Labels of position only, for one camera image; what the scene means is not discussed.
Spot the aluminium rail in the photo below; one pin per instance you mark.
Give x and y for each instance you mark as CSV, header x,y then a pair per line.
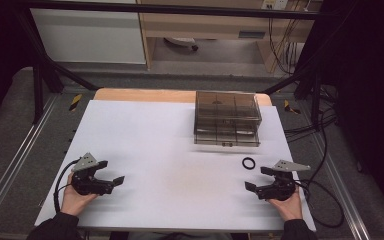
x,y
20,156
341,186

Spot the white wall socket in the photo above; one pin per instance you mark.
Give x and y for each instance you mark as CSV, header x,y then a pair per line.
x,y
275,4

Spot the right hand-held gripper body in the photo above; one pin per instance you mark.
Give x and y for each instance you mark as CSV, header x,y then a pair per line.
x,y
281,185

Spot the black curtain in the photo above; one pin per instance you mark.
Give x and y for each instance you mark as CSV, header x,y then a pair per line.
x,y
373,83
0,40

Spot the black metal frame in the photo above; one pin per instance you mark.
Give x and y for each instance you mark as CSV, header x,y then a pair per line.
x,y
180,9

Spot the person's right hand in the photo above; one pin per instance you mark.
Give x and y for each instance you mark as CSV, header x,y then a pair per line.
x,y
289,207

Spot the person's lap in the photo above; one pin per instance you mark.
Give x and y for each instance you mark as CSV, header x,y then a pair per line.
x,y
180,236

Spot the person's left hand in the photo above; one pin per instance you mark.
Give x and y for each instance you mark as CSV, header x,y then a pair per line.
x,y
75,201

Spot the transparent brown drawer box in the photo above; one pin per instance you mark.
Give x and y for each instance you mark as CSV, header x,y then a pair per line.
x,y
226,118

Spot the white chair base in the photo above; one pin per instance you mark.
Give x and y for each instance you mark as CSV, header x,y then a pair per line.
x,y
181,41

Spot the white table mat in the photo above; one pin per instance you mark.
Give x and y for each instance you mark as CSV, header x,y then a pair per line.
x,y
163,160

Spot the yellow black tape strip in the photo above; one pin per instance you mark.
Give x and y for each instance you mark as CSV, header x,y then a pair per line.
x,y
75,102
291,107

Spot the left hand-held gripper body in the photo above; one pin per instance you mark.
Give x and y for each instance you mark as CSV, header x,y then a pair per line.
x,y
86,182

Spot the wooden desk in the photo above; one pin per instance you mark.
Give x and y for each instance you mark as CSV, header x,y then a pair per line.
x,y
213,25

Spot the white cabinet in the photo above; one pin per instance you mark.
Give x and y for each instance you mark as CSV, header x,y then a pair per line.
x,y
86,36

